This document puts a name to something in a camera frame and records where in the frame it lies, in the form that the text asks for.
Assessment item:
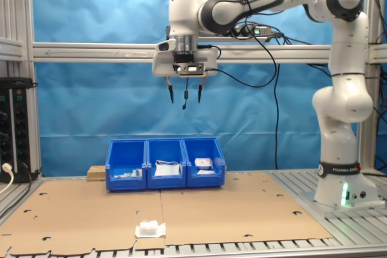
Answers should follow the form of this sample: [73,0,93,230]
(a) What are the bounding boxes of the brown cardboard sheet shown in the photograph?
[0,172,333,256]

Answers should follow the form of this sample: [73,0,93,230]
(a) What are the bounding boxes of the black camera cable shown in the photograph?
[207,13,279,88]

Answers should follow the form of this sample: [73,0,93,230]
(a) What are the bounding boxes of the clear bag gauze packet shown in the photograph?
[134,219,167,239]

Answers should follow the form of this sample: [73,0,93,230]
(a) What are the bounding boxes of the white face mask stack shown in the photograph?
[154,160,182,177]

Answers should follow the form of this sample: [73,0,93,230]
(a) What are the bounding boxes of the white plug with cable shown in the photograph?
[0,163,15,196]

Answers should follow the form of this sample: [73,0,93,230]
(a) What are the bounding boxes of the black wall cable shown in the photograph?
[273,63,281,170]

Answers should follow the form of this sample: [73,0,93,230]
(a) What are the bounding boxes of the black grey wrist camera box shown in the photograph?
[171,52,209,77]

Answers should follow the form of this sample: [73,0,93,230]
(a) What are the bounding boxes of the aluminium frame post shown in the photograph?
[359,0,387,177]
[0,0,42,177]

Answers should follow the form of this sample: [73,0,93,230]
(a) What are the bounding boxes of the long aluminium frame beam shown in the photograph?
[31,42,387,65]

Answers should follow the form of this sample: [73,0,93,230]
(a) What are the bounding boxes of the short black ferrite cable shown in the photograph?
[182,78,190,110]

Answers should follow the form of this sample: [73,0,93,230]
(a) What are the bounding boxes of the printed white gauze packet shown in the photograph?
[195,157,213,170]

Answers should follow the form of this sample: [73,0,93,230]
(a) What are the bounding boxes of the OSB wood board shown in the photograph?
[86,166,107,182]

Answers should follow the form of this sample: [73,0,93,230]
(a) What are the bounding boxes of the blue plastic bin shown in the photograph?
[146,138,186,189]
[182,137,227,189]
[105,139,149,192]

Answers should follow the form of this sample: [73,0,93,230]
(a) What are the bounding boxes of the grey black power strip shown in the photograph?
[165,24,282,44]

